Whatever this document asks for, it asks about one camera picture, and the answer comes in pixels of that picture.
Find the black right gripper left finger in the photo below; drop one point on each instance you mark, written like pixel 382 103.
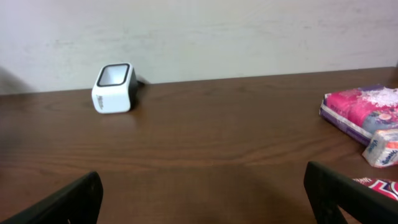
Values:
pixel 78 202

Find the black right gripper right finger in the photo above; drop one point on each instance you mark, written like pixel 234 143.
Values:
pixel 330 192

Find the red orange snack bar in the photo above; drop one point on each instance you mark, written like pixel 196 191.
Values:
pixel 383 186

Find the small orange packet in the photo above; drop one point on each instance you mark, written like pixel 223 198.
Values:
pixel 382 150

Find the purple pink pad package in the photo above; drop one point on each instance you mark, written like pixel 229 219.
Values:
pixel 360 112

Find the white barcode scanner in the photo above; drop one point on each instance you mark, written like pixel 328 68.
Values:
pixel 115 89

